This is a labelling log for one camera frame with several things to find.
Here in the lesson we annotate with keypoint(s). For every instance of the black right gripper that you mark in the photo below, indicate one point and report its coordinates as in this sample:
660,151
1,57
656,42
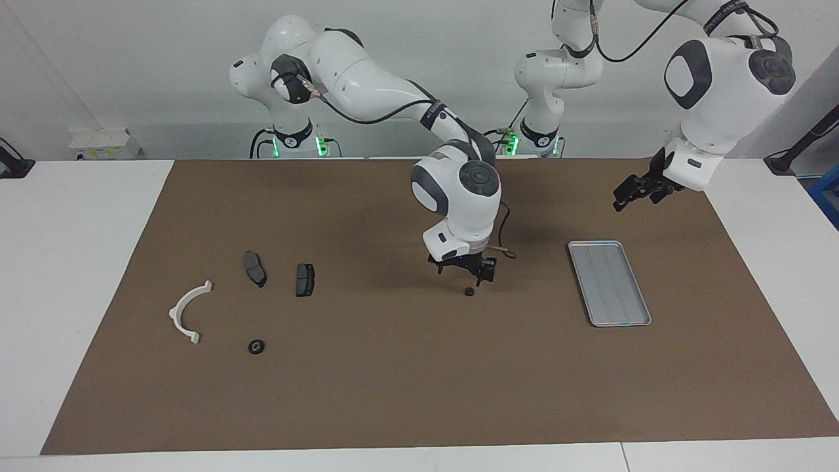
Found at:
462,260

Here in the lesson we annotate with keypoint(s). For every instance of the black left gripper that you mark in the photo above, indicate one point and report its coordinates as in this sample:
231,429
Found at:
655,180

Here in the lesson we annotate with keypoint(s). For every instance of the large black bearing gear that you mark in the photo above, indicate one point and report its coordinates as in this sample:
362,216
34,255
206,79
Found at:
255,346

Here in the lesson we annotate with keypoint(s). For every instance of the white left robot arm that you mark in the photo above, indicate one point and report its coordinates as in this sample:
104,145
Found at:
714,98

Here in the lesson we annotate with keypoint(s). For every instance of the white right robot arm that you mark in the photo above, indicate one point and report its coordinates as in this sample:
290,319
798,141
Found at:
367,78

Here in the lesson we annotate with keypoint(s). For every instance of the silver metal tray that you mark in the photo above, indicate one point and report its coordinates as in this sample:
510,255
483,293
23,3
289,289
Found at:
609,282

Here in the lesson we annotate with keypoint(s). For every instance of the brown table mat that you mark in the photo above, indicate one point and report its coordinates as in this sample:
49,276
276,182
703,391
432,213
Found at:
419,367

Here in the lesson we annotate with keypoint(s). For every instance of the rectangular dark brake pad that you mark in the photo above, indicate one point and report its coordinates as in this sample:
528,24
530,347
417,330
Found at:
305,280

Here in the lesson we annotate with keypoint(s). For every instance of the blue storage bin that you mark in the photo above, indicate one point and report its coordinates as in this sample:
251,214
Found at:
827,196

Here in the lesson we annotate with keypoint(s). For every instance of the elongated dark brake pad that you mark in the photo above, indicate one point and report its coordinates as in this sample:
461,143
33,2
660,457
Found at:
254,267

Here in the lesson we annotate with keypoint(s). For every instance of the white box with yellow labels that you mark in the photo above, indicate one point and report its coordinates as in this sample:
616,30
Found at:
105,144

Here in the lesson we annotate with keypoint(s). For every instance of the white curved plastic bracket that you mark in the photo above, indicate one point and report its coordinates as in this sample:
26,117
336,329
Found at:
180,308

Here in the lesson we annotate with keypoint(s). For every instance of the black camera stand clamp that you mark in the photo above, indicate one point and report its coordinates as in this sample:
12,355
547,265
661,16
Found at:
13,167

